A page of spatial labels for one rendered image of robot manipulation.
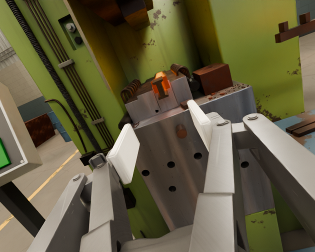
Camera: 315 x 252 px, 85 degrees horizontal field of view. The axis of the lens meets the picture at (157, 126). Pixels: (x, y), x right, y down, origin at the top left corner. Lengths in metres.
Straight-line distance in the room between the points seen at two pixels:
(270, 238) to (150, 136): 0.62
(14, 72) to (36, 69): 8.42
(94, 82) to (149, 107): 0.26
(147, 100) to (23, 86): 8.70
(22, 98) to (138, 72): 8.54
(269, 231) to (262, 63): 0.61
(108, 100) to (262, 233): 0.76
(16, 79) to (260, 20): 8.98
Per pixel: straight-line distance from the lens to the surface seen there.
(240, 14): 0.71
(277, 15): 0.76
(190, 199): 0.64
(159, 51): 0.99
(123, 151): 0.15
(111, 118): 0.71
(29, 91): 9.01
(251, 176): 0.64
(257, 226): 0.81
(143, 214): 0.99
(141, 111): 0.53
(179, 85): 0.51
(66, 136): 5.21
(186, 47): 1.00
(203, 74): 0.52
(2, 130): 0.58
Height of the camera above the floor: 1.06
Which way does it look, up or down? 20 degrees down
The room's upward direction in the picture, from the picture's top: 23 degrees counter-clockwise
